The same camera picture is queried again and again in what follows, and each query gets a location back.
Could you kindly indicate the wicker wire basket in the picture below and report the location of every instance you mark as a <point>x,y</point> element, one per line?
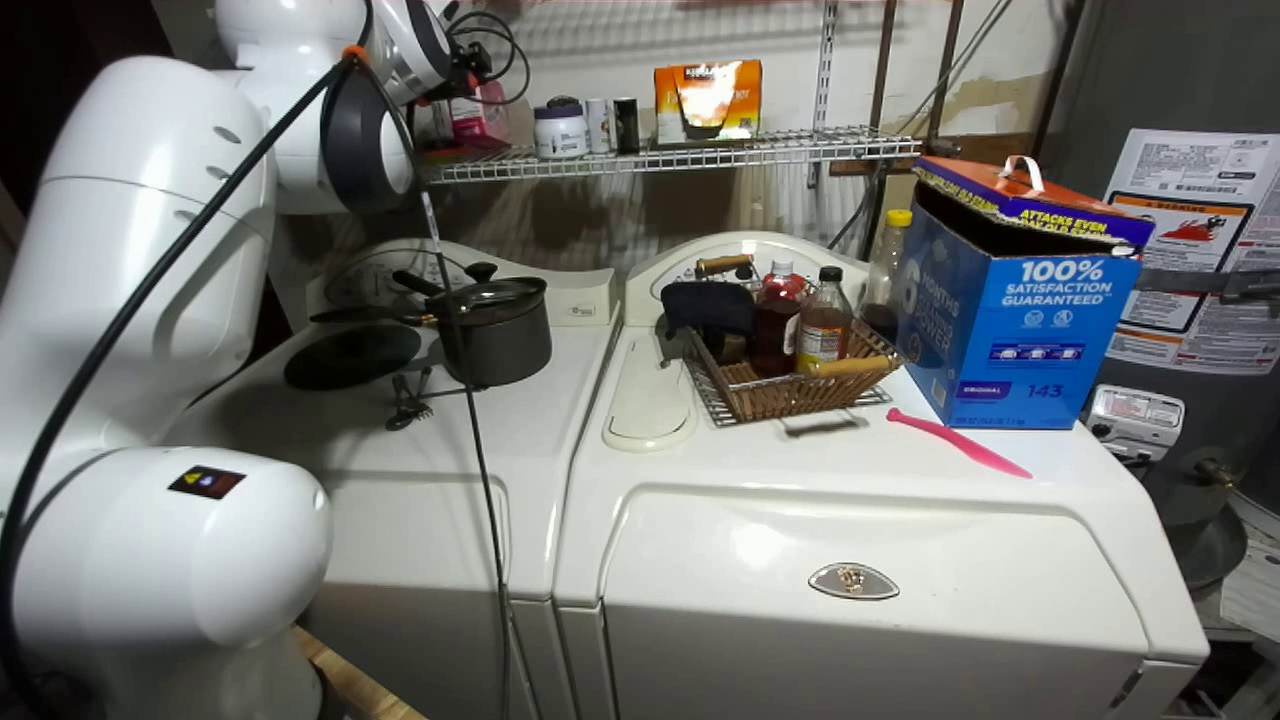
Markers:
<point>737,394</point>

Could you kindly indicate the dark grey pot holder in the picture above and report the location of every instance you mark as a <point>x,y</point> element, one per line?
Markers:
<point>718,313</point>

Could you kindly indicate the blue detergent box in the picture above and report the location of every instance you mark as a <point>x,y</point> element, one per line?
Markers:
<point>1009,291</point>

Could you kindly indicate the red cap bottle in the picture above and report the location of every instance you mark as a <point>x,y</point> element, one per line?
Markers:
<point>774,306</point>

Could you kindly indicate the white jar blue lid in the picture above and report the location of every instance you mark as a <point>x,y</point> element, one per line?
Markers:
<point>563,127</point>

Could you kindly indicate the white dryer machine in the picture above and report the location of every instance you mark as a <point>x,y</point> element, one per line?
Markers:
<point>844,564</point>

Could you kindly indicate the paper poster on wall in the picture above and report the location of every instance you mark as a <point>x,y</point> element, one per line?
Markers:
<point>1204,296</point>

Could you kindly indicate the white washing machine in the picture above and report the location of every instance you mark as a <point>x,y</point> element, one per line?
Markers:
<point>447,499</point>

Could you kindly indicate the yellow label spice bottle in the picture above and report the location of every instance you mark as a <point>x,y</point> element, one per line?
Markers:
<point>826,316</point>

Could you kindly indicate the orange yellow box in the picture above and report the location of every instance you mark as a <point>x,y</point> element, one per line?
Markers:
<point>710,102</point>

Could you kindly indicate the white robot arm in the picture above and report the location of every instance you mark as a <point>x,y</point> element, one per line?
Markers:
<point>151,577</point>

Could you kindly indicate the black pot with lid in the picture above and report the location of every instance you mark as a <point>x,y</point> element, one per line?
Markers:
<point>494,330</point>

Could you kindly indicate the small black bottle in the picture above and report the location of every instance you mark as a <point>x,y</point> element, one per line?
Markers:
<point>625,127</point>

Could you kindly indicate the white wire rack shelf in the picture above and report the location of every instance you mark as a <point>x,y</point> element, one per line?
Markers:
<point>795,145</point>

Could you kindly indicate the pink plastic stick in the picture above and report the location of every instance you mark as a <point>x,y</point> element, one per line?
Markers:
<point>966,444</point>

